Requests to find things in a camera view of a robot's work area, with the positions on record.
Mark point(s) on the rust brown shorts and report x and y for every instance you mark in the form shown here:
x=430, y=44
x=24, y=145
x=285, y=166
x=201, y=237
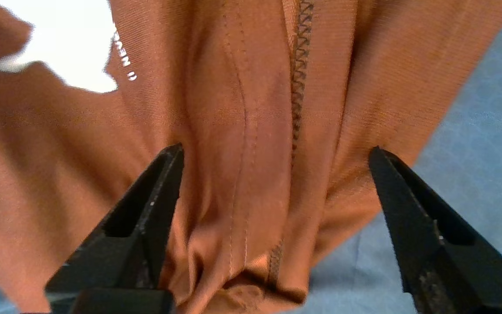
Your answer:
x=255, y=109

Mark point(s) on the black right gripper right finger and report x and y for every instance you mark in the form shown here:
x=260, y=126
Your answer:
x=442, y=261

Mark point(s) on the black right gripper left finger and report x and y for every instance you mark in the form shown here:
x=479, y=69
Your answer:
x=137, y=253

